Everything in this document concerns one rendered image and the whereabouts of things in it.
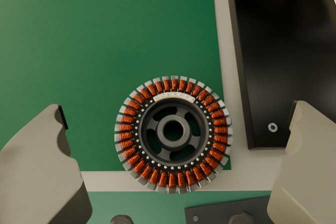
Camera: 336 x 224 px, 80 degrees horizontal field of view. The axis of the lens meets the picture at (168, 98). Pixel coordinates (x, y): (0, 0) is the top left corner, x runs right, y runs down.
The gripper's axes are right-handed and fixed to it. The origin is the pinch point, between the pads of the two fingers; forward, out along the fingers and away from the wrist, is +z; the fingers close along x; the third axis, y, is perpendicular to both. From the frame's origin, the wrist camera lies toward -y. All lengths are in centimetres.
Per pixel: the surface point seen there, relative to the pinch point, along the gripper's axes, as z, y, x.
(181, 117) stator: 5.6, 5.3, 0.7
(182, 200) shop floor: 45, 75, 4
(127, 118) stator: 4.6, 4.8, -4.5
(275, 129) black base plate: 5.2, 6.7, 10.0
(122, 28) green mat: 16.9, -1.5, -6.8
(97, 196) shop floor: 46, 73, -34
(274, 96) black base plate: 7.9, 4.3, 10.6
